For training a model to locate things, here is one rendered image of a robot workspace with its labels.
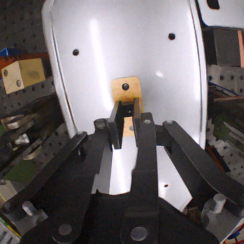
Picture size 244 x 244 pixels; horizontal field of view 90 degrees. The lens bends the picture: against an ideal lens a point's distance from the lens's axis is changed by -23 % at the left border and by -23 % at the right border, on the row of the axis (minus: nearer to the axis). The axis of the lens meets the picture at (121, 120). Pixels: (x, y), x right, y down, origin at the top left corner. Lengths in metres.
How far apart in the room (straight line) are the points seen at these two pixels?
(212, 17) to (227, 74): 0.39
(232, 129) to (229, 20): 0.16
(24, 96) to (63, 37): 0.48
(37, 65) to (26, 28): 0.45
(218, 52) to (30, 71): 0.27
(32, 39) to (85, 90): 0.45
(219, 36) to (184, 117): 0.14
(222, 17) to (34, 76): 0.27
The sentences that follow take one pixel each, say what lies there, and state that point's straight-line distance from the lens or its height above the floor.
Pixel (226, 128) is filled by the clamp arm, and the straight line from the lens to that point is 0.26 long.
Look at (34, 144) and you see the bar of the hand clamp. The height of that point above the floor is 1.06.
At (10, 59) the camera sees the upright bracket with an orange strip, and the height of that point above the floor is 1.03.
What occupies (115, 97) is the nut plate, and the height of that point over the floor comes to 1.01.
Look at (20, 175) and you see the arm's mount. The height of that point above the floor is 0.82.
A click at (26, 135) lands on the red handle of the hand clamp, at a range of 0.22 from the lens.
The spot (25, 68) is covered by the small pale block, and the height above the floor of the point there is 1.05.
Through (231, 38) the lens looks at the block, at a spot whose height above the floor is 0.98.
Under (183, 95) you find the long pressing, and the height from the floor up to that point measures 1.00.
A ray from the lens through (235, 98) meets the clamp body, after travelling 0.36.
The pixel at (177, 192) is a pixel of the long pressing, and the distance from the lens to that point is 0.34.
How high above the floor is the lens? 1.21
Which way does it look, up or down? 66 degrees down
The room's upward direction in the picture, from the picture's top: 169 degrees counter-clockwise
